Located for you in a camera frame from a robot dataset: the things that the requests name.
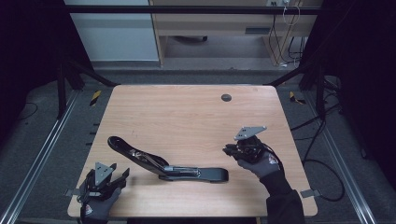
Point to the black horizontal frame bar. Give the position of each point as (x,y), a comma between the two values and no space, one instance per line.
(186,9)

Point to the aluminium floor rail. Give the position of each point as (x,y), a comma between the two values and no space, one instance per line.
(40,155)
(339,161)

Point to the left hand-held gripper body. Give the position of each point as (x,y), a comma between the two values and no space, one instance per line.
(101,186)

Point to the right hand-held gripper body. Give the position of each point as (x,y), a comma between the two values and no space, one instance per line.
(250,149)

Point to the person's right hand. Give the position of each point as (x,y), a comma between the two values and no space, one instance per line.
(264,166)

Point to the dark curtain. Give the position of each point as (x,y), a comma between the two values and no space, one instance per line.
(28,46)
(364,62)

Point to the white cabinet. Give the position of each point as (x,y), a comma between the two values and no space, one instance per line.
(115,37)

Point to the black metal stand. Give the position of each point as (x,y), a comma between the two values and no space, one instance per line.
(61,93)
(320,93)

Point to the person's left hand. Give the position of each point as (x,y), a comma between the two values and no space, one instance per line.
(98,210)

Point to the grey tape tab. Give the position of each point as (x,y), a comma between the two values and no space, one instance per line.
(310,193)
(71,192)

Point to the black stapler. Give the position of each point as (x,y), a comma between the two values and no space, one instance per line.
(214,174)

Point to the light wooden desk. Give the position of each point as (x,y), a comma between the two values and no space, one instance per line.
(211,23)

